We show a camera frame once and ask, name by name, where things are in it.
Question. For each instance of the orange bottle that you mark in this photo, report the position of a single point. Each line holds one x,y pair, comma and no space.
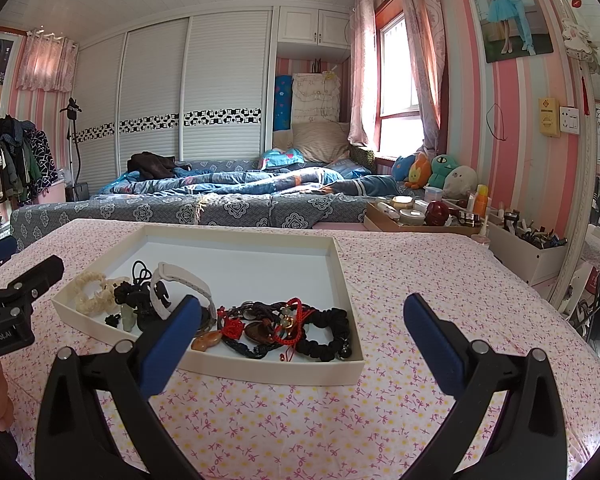
482,200

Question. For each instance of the beige pillow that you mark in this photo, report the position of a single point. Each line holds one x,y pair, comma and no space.
320,141

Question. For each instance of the white tray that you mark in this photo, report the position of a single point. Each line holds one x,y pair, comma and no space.
260,260

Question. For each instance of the window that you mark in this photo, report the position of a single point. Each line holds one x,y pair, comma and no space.
400,85

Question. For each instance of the cream lace cushion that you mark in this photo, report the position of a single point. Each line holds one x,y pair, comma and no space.
315,97

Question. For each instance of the wooden tray with cosmetics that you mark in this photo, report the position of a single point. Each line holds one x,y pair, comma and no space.
380,220

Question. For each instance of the blue pillow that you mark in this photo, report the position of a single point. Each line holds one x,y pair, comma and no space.
282,159

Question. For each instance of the red apple-shaped jar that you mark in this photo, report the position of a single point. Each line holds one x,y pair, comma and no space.
438,214

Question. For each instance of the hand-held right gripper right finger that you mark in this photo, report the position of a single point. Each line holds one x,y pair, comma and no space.
435,345

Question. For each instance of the blue quilt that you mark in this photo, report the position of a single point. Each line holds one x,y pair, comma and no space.
260,182

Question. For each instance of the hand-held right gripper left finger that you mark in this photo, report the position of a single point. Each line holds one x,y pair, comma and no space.
172,340

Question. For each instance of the blue plush toy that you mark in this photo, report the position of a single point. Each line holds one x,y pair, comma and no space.
403,169

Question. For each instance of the wall poster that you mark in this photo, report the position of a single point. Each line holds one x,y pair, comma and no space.
510,10

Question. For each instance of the white plush toy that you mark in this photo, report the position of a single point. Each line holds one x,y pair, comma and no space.
461,182

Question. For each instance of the pink window curtain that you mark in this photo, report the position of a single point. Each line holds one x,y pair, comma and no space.
422,50
362,70

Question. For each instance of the white wristband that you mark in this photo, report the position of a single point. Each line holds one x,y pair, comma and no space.
190,280

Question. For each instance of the white wall socket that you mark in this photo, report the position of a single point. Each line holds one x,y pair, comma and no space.
569,120

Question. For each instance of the blue cushion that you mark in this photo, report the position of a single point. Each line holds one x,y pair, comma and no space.
282,102

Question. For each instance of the short pink curtain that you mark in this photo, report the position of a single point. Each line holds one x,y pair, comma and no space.
47,60

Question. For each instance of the white framed mirror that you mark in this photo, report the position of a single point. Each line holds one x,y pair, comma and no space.
587,185

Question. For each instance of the white organizer box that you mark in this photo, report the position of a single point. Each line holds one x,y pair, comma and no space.
525,255

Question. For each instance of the green plush toy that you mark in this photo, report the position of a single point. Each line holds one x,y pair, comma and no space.
445,169

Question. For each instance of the black garment steamer stand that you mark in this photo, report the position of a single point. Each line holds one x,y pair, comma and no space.
74,150

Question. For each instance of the orange pendant with red knot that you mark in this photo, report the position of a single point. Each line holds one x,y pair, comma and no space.
205,342

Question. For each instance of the dark clothing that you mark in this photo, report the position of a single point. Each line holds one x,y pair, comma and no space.
152,164

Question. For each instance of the white upper cabinet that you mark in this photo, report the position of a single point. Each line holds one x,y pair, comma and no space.
312,27

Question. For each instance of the white sliding wardrobe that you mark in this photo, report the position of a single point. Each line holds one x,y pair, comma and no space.
180,85

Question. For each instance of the black scrunchie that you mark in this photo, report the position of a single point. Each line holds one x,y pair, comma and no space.
330,335

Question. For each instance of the orange plush toy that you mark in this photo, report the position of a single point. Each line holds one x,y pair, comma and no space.
420,171

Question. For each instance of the bed with grey patterned cover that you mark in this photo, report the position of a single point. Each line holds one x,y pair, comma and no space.
155,212

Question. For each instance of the clothes rack with jackets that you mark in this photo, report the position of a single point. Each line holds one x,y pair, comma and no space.
15,165

